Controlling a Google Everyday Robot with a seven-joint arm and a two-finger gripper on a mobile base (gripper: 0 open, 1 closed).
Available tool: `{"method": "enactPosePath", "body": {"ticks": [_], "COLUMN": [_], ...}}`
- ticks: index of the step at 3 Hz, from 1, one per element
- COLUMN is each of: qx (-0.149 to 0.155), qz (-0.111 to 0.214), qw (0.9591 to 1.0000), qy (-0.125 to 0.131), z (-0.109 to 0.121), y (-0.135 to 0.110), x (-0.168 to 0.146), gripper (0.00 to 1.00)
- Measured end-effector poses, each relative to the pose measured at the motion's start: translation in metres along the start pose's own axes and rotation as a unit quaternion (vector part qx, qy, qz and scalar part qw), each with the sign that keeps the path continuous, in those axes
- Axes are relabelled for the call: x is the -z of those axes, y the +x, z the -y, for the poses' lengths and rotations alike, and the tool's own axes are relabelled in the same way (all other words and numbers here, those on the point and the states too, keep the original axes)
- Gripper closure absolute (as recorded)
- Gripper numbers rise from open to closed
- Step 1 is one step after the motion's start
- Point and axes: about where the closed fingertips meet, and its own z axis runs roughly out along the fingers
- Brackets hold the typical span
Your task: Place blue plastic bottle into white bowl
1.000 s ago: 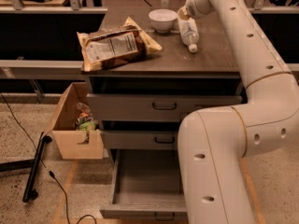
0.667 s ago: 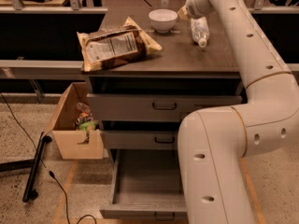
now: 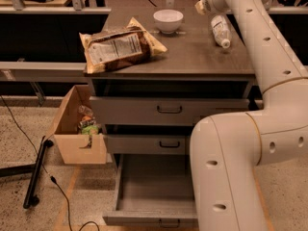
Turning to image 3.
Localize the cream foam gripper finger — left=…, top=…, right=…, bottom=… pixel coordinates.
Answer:
left=195, top=1, right=205, bottom=15

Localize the clear plastic bottle blue label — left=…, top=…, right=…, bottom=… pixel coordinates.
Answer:
left=211, top=15, right=231, bottom=49

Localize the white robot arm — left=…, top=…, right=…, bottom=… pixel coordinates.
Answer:
left=190, top=0, right=308, bottom=231

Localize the white ceramic bowl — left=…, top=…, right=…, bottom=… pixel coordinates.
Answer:
left=153, top=10, right=184, bottom=34

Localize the brown yellow snack bag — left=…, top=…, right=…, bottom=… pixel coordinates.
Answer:
left=79, top=17, right=167, bottom=74

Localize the grey drawer cabinet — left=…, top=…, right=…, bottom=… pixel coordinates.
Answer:
left=84, top=6, right=258, bottom=171

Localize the top grey drawer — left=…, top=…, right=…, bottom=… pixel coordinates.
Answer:
left=90, top=96, right=248, bottom=126

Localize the middle grey drawer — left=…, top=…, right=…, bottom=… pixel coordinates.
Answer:
left=104, top=135, right=188, bottom=155

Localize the green snack packet in box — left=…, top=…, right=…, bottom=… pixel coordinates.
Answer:
left=81, top=125, right=99, bottom=135

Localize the cardboard box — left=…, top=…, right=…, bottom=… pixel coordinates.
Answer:
left=47, top=85, right=107, bottom=165

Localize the bottom open grey drawer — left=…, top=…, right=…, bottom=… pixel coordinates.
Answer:
left=103, top=154, right=198, bottom=228

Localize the black stand leg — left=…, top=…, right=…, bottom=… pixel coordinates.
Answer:
left=23, top=139, right=54, bottom=209

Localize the black floor cable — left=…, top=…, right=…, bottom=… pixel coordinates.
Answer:
left=0, top=94, right=101, bottom=231

